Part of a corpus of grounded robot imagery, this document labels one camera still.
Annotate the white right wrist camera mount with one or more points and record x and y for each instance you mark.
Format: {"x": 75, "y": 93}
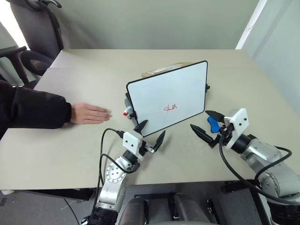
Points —
{"x": 239, "y": 124}

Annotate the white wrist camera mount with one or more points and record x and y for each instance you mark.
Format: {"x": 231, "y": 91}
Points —
{"x": 239, "y": 124}
{"x": 131, "y": 139}

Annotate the person's bare hand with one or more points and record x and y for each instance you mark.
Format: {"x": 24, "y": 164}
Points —
{"x": 89, "y": 113}

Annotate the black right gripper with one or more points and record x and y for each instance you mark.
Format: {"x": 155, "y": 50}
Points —
{"x": 224, "y": 134}

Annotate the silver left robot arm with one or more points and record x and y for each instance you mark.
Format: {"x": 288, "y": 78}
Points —
{"x": 112, "y": 175}

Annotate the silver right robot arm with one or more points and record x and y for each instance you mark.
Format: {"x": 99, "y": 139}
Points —
{"x": 264, "y": 161}

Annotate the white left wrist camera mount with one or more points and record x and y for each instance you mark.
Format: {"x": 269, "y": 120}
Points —
{"x": 131, "y": 139}

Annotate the blue eraser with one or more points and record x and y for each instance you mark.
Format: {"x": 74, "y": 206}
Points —
{"x": 212, "y": 124}

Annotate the person's forearm in black sleeve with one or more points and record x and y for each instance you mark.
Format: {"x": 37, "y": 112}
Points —
{"x": 30, "y": 107}

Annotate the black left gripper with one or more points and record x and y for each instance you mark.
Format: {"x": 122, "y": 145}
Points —
{"x": 148, "y": 148}

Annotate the dark office chair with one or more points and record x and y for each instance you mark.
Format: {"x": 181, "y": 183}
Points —
{"x": 39, "y": 30}

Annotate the brown cardboard box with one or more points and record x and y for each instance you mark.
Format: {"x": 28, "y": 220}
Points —
{"x": 161, "y": 69}

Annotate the black-framed whiteboard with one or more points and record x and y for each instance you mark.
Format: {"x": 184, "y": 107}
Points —
{"x": 168, "y": 93}

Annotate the grey marker with red cap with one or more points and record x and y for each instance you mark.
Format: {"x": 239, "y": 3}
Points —
{"x": 128, "y": 107}

